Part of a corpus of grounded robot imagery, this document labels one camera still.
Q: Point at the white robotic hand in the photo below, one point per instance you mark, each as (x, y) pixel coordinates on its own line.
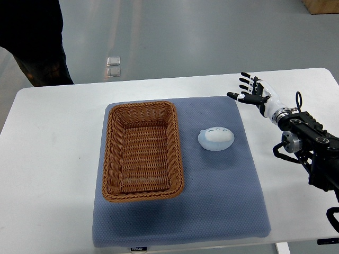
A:
(257, 91)

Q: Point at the blue and white plush toy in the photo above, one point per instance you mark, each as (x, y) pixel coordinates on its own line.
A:
(216, 138)

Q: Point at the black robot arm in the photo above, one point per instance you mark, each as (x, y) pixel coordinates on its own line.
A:
(304, 141)

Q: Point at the brown wicker basket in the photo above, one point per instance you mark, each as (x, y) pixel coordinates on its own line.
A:
(142, 156)

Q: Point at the wooden box corner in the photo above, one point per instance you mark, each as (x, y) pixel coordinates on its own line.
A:
(321, 6)

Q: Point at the blue-grey cushion mat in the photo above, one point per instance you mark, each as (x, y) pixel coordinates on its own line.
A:
(222, 197)

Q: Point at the lower metal floor plate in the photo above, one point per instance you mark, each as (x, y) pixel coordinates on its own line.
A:
(113, 72)

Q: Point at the metal floor plate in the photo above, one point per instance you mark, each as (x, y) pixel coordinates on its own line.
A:
(113, 61)
(113, 72)

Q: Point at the upper metal floor plate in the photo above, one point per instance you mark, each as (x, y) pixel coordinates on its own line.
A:
(113, 61)

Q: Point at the white table leg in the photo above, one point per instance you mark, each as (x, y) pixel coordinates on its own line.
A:
(282, 248)

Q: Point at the black table controller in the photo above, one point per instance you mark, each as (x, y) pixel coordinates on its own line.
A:
(328, 241)

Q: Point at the person in dark clothes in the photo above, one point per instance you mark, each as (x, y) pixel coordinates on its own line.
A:
(32, 32)

